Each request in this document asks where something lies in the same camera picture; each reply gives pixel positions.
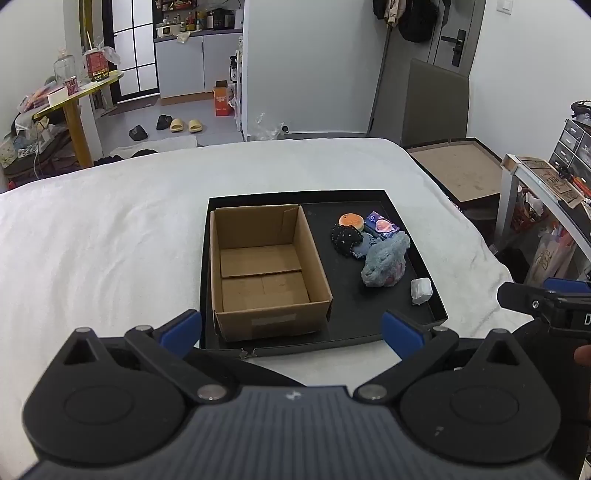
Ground black hanging bag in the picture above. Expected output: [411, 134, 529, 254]
[397, 0, 440, 44]

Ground hanging clothes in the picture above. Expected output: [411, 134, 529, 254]
[372, 0, 408, 27]

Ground black door lock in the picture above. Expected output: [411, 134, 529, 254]
[440, 28, 468, 66]

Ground brown cardboard box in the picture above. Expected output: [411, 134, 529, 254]
[210, 204, 334, 343]

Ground white kitchen cabinet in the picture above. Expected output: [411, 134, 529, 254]
[154, 28, 244, 101]

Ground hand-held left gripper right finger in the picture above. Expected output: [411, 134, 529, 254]
[353, 310, 527, 403]

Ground black tray with brown base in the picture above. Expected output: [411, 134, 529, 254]
[403, 137, 505, 206]

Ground flat cardboard pieces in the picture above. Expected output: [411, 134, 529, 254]
[514, 156, 583, 207]

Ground blue tissue pack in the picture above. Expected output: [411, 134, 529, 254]
[364, 210, 400, 241]

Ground clear plastic wrap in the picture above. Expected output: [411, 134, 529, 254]
[253, 112, 290, 140]

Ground narrow white storage cart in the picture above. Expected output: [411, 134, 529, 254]
[232, 36, 246, 140]

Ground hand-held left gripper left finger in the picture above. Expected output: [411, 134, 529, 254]
[60, 309, 229, 406]

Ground printed plastic bag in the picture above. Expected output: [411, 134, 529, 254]
[525, 220, 579, 285]

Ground dark kitchen appliance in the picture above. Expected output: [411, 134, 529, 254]
[206, 9, 234, 30]

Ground black shallow tray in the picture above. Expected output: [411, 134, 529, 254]
[199, 189, 450, 357]

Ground white desk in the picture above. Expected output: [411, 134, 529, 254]
[496, 154, 591, 282]

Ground black-framed glass door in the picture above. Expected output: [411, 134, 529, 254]
[102, 0, 160, 102]

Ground small white soft block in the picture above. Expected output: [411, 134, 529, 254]
[410, 277, 434, 306]

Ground orange carton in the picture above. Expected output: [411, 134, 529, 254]
[213, 80, 234, 116]

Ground pile of household clutter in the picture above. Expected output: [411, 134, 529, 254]
[0, 108, 77, 181]

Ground black dotted scrunchie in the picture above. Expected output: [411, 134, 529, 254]
[329, 224, 363, 255]

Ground yellow round table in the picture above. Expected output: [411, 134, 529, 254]
[34, 71, 125, 168]

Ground purple-grey soft pouch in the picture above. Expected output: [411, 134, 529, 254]
[352, 232, 376, 258]

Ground clear glass jar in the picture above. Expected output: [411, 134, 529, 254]
[54, 54, 77, 86]

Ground grey door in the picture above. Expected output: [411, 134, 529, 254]
[427, 0, 488, 78]

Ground dark drawer organiser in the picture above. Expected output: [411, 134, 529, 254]
[551, 117, 591, 184]

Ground grey upholstered panel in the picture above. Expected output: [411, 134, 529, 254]
[401, 58, 471, 149]

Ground grey-blue fluffy cloth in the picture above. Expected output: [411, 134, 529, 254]
[361, 231, 412, 289]

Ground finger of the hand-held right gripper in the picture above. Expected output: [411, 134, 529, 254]
[497, 282, 557, 320]
[543, 278, 591, 296]

